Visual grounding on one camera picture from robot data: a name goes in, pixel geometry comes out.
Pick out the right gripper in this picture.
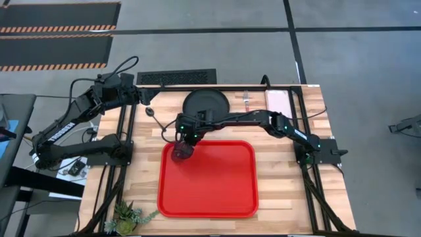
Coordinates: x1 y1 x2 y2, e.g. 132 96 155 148
174 113 207 151

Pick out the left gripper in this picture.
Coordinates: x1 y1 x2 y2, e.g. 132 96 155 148
126 86 161 106

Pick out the dark translucent faceted cup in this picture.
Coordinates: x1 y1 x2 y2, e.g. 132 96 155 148
170 141 195 163

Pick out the dark metal spoon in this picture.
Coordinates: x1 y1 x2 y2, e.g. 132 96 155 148
145 107 165 131

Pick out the black round plate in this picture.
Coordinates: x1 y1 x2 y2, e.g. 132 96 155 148
182 88 231 118

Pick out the red plastic tray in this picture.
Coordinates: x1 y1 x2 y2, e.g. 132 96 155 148
157 140 260 219

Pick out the black keyboard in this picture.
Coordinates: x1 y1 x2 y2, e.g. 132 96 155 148
136 68 218 86

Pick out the small green succulent plant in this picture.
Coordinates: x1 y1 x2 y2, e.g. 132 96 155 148
104 199 161 236

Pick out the pale pink rectangular pad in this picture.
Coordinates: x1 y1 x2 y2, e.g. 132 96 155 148
264 88 293 119

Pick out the small black controller box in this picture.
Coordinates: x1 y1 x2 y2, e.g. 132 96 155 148
67 159 87 177

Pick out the black mat with hazard stripes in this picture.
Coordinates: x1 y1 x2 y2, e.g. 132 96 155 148
0 2 122 34
0 34 114 72

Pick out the white paper sheet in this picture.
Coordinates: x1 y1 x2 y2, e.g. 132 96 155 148
55 157 89 186

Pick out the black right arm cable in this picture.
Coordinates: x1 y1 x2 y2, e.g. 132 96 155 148
161 117 180 144

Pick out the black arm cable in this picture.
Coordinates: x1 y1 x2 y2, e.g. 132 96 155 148
161 117 180 144
67 55 139 111

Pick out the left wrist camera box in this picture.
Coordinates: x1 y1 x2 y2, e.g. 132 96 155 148
118 72 136 87

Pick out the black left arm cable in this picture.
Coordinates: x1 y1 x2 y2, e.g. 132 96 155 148
67 55 139 111

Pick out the black aluminium table frame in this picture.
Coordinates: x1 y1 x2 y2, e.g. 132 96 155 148
78 84 355 236

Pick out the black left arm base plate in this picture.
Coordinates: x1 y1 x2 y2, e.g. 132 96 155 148
86 140 134 167

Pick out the thin black cable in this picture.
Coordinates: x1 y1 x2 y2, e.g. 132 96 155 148
291 105 328 122

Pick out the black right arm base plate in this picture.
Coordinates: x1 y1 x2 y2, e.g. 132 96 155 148
294 138 349 165

